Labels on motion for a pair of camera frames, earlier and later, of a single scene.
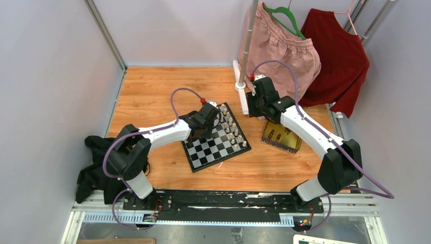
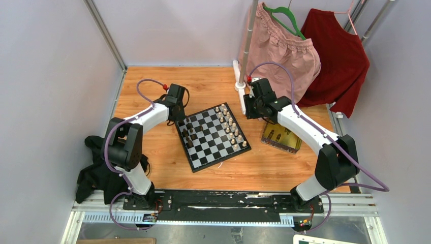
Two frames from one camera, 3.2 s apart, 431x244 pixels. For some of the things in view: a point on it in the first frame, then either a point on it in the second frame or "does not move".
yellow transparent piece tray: x=277 y=135 does not move
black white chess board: x=228 y=140 does not move
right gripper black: x=252 y=111 does not move
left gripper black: x=208 y=134 → x=181 y=115
